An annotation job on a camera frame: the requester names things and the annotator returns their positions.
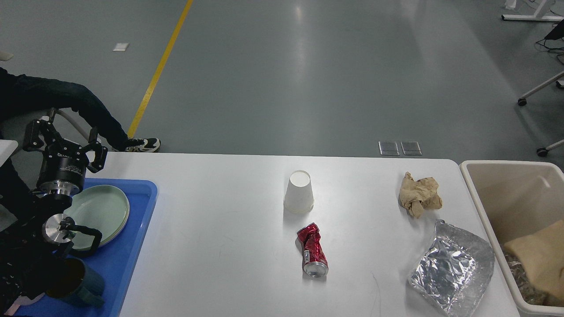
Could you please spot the pink mug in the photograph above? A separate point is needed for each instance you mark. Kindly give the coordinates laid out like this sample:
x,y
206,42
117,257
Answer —
x,y
22,301

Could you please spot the white paper cup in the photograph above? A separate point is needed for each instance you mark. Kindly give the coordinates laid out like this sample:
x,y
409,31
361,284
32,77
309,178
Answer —
x,y
299,195

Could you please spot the crumpled foil in bin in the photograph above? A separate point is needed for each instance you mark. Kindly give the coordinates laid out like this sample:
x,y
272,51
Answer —
x,y
528,292

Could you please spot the brown paper bag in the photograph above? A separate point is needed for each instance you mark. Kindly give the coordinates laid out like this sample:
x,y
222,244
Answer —
x,y
542,257

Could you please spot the light green plate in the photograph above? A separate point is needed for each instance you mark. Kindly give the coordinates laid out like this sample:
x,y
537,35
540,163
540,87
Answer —
x,y
89,206

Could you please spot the blue plastic tray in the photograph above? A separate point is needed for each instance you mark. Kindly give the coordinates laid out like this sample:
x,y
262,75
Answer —
x,y
115,261

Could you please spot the brown paper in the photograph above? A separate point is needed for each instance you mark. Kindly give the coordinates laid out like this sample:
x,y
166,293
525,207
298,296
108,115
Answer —
x,y
417,196

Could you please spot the crushed red soda can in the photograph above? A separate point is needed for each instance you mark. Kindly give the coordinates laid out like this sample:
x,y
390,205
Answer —
x,y
315,263

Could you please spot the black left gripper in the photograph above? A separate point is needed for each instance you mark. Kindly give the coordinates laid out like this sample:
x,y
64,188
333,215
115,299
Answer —
x,y
63,170

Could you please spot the grey office chair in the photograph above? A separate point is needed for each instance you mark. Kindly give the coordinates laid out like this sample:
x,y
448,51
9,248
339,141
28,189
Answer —
x,y
14,128

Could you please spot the yellow plate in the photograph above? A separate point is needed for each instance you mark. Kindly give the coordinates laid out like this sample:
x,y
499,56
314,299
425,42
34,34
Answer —
x,y
112,224

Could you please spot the grey floor socket plate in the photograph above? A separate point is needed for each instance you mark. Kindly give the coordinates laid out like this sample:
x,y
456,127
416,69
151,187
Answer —
x,y
411,148
388,148

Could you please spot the dark teal mug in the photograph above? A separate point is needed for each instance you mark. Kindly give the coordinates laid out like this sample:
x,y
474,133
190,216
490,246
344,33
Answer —
x,y
80,285

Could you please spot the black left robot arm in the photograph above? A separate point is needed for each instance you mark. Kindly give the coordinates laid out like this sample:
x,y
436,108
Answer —
x,y
33,249

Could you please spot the seated person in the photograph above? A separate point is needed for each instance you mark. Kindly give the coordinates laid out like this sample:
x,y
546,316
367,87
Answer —
x,y
20,94

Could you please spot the white desk leg frame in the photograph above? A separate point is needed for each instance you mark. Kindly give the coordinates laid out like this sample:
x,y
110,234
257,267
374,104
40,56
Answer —
x,y
531,11

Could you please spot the beige plastic bin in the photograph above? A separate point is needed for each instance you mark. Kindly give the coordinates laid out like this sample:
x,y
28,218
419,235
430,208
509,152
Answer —
x,y
515,199

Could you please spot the aluminium foil tray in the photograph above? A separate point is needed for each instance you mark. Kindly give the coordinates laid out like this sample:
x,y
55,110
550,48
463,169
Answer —
x,y
455,271

